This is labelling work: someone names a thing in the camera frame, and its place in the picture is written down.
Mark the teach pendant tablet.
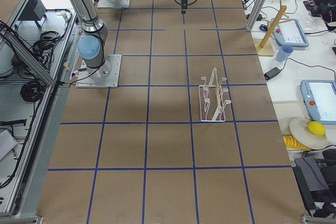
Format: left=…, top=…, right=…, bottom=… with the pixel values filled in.
left=273, top=18, right=309, bottom=47
left=300, top=80, right=335, bottom=125

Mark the far teach pendant tablet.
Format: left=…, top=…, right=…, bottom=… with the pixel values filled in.
left=273, top=18, right=309, bottom=47

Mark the wooden mug tree stand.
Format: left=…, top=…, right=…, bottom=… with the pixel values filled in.
left=253, top=0, right=289, bottom=56

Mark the blue cup on desk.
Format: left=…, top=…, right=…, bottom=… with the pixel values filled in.
left=276, top=45, right=293, bottom=62

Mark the cream plate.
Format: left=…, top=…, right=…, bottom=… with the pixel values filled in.
left=289, top=118, right=328, bottom=150

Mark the yellow lemon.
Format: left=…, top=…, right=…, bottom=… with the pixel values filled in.
left=307, top=121, right=326, bottom=136

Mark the near teach pendant tablet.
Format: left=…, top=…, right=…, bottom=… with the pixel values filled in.
left=300, top=80, right=335, bottom=125

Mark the white wire cup rack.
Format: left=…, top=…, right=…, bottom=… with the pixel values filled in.
left=198, top=68, right=232, bottom=122

